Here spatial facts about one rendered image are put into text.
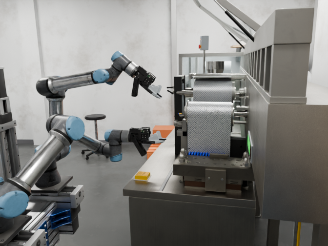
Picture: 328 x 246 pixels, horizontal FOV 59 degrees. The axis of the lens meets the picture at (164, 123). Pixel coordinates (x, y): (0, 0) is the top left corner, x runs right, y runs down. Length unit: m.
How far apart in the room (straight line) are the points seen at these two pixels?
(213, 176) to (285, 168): 0.72
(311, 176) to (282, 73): 0.26
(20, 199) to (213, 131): 0.98
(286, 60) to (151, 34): 4.58
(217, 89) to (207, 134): 0.33
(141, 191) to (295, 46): 1.05
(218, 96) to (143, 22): 3.64
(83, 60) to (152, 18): 1.45
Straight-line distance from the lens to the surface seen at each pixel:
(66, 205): 1.90
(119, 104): 5.39
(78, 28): 5.58
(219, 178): 1.45
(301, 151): 0.77
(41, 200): 1.96
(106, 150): 1.78
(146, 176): 1.62
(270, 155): 0.76
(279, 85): 0.74
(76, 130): 1.45
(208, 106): 1.60
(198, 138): 1.62
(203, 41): 2.14
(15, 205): 1.36
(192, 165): 1.46
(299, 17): 0.75
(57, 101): 1.91
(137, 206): 1.56
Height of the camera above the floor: 1.55
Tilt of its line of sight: 12 degrees down
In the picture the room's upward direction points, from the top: 1 degrees counter-clockwise
